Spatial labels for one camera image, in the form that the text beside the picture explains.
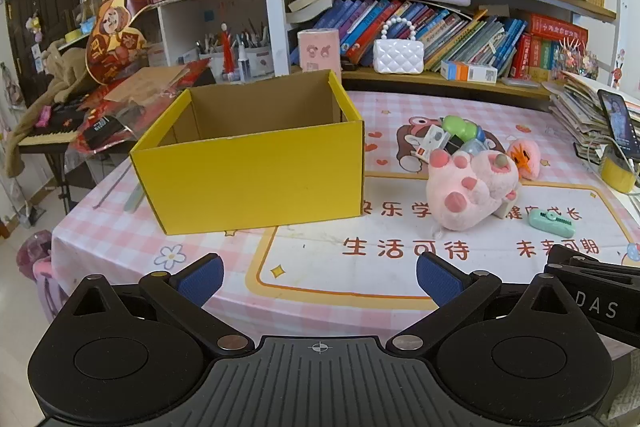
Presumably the row of red dictionaries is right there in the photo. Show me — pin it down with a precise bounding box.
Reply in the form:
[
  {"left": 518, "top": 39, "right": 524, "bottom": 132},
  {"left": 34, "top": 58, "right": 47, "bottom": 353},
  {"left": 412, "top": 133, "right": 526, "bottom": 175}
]
[{"left": 510, "top": 13, "right": 590, "bottom": 80}]

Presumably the white cable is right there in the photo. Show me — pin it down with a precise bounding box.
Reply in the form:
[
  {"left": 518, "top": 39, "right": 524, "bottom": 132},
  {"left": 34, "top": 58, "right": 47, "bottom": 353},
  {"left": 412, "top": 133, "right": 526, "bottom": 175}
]
[{"left": 582, "top": 142, "right": 608, "bottom": 168}]

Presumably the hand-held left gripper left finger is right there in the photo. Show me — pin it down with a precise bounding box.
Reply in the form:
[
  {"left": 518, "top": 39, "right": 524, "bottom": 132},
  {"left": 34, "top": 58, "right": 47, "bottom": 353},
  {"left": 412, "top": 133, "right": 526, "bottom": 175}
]
[{"left": 52, "top": 253, "right": 256, "bottom": 358}]

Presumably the red gold figure decoration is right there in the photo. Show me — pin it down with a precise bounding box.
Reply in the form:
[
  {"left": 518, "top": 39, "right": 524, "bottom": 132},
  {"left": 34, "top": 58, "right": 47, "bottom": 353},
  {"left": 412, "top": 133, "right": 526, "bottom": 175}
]
[{"left": 85, "top": 0, "right": 156, "bottom": 85}]

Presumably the red white figurine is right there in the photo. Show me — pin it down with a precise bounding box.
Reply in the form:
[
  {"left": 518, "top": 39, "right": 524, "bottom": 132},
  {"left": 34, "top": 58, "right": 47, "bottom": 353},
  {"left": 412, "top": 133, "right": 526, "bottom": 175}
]
[{"left": 220, "top": 23, "right": 238, "bottom": 82}]

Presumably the pink plush toy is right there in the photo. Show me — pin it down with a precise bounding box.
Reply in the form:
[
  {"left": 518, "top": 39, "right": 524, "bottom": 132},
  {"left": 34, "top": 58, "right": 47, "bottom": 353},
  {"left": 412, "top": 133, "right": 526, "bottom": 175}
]
[{"left": 425, "top": 149, "right": 521, "bottom": 232}]

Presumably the white cabinet shelf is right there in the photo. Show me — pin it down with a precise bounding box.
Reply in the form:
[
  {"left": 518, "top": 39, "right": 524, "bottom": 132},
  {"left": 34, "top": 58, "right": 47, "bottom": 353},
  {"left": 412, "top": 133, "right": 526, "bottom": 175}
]
[{"left": 145, "top": 0, "right": 273, "bottom": 80}]

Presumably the stack of books and papers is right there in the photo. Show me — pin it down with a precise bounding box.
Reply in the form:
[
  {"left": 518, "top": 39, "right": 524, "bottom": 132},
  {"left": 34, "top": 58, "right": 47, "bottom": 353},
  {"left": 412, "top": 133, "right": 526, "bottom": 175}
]
[{"left": 547, "top": 71, "right": 640, "bottom": 152}]

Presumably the white desk pen holder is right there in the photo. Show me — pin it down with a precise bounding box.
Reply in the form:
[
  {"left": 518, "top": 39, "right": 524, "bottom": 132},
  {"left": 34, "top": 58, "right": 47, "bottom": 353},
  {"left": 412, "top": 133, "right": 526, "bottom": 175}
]
[{"left": 197, "top": 44, "right": 273, "bottom": 80}]

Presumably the brown cardboard sheet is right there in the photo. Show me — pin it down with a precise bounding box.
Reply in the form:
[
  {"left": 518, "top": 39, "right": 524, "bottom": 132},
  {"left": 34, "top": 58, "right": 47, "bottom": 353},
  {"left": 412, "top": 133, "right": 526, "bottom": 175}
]
[{"left": 102, "top": 66, "right": 188, "bottom": 105}]

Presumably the pink printed box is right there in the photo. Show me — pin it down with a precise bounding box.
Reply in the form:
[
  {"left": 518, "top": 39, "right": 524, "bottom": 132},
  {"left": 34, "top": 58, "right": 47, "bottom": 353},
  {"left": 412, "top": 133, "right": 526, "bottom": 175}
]
[{"left": 297, "top": 28, "right": 343, "bottom": 82}]

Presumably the white quilted pearl handbag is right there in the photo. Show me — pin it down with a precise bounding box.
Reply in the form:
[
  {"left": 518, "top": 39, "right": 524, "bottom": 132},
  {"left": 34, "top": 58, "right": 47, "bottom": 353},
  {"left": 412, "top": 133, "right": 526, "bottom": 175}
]
[{"left": 373, "top": 16, "right": 425, "bottom": 75}]

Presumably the orange plush toy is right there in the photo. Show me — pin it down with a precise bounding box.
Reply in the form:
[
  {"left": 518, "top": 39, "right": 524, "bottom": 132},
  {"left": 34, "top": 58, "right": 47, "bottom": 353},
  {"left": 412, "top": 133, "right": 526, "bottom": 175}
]
[{"left": 506, "top": 139, "right": 542, "bottom": 180}]

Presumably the green correction tape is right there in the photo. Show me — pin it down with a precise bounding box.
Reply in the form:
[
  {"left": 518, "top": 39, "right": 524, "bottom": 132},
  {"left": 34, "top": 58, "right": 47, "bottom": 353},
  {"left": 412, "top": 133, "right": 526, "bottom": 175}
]
[{"left": 528, "top": 213, "right": 573, "bottom": 236}]

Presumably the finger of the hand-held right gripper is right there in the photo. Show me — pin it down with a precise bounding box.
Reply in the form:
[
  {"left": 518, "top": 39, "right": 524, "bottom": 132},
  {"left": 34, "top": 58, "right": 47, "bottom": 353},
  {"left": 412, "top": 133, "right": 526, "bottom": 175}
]
[
  {"left": 544, "top": 261, "right": 640, "bottom": 290},
  {"left": 547, "top": 246, "right": 603, "bottom": 265}
]

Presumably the orange and blue small box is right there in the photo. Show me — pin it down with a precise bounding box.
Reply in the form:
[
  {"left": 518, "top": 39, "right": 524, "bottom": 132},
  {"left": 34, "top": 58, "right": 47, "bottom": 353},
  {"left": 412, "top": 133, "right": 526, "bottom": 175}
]
[{"left": 441, "top": 59, "right": 499, "bottom": 84}]

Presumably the black piano keyboard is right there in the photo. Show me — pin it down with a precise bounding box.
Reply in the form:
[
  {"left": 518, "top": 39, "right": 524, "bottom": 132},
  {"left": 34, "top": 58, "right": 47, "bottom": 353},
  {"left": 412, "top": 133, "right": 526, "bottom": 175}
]
[{"left": 17, "top": 99, "right": 101, "bottom": 152}]

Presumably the thick white-paged book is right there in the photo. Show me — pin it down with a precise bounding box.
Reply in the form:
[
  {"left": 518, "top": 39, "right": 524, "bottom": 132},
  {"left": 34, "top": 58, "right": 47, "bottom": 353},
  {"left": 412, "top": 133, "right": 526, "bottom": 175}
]
[{"left": 287, "top": 0, "right": 343, "bottom": 25}]

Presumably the grey metal ruler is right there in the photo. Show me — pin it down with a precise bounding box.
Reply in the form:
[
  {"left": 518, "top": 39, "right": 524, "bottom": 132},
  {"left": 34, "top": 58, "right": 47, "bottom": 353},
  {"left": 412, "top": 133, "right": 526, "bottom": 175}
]
[{"left": 124, "top": 187, "right": 146, "bottom": 214}]

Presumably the red plastic packaging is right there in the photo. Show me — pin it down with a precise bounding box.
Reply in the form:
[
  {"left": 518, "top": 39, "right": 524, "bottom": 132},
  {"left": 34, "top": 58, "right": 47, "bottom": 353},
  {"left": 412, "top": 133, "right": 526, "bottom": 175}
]
[{"left": 67, "top": 59, "right": 216, "bottom": 155}]

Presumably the pink printed tablecloth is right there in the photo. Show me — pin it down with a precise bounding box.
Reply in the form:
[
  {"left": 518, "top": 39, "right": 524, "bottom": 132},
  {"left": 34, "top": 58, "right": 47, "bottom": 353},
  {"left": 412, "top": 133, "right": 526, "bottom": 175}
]
[{"left": 50, "top": 89, "right": 640, "bottom": 343}]

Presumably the small white card box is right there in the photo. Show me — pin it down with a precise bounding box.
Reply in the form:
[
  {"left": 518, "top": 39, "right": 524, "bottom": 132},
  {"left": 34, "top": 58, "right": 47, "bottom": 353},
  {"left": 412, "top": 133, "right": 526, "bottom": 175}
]
[{"left": 415, "top": 124, "right": 451, "bottom": 162}]

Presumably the pink purple backpack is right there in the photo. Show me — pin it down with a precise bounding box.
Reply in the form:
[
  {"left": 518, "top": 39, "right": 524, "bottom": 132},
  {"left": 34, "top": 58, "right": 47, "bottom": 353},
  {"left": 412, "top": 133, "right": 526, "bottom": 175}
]
[{"left": 15, "top": 229, "right": 66, "bottom": 308}]

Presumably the row of blue leaning books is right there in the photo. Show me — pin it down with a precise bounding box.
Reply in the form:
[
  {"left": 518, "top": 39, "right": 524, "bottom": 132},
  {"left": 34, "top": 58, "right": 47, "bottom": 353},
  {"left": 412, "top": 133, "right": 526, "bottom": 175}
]
[{"left": 300, "top": 0, "right": 531, "bottom": 72}]

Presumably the black labelled packet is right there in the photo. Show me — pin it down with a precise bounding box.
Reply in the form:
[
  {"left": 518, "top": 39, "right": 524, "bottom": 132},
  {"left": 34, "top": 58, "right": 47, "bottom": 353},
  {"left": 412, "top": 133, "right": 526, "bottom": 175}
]
[{"left": 81, "top": 114, "right": 126, "bottom": 145}]

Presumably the green plastic toy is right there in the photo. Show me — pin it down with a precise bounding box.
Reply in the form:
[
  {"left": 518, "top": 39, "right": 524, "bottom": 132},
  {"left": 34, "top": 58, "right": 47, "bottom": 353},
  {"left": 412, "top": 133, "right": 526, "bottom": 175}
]
[{"left": 442, "top": 116, "right": 481, "bottom": 142}]

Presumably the black smartphone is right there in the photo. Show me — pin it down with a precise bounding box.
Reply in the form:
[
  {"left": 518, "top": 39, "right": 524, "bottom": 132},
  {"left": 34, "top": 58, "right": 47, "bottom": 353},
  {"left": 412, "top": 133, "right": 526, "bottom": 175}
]
[{"left": 597, "top": 88, "right": 640, "bottom": 159}]

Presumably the thin grey stick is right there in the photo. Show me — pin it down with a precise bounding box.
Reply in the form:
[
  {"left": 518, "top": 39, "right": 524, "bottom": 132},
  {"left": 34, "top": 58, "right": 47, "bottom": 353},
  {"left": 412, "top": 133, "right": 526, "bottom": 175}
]
[{"left": 92, "top": 157, "right": 136, "bottom": 209}]

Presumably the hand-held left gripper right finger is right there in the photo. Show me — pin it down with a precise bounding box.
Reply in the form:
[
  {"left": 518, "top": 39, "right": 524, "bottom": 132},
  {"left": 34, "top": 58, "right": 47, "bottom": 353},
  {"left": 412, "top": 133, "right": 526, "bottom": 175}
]
[{"left": 387, "top": 252, "right": 591, "bottom": 355}]

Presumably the yellow cardboard box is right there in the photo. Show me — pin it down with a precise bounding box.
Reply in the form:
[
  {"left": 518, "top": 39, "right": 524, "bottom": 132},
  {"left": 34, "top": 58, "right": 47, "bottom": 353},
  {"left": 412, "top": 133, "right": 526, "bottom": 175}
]
[{"left": 129, "top": 69, "right": 366, "bottom": 236}]

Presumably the yellow tape roll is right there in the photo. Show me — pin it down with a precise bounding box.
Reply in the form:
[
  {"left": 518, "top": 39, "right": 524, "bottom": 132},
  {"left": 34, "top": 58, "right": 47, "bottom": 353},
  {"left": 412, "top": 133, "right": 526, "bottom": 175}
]
[{"left": 600, "top": 154, "right": 640, "bottom": 194}]

